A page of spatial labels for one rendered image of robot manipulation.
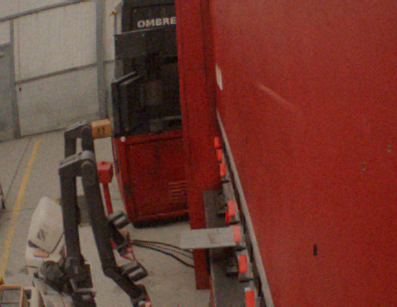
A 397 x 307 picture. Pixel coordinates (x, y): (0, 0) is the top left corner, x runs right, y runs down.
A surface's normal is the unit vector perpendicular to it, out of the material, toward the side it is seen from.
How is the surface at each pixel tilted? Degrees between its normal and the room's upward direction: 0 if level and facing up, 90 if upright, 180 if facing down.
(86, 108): 90
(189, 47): 90
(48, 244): 90
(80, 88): 90
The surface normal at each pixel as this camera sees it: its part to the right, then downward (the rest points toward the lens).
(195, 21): 0.03, 0.32
